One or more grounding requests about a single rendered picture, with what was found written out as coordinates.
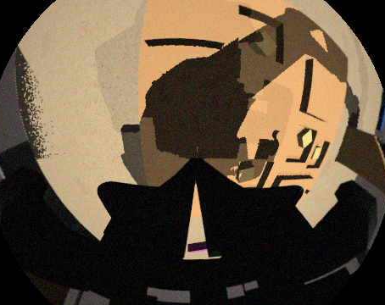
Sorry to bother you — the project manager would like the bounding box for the magenta rectangular block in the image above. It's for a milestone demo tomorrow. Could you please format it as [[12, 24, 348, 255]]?
[[188, 241, 207, 253]]

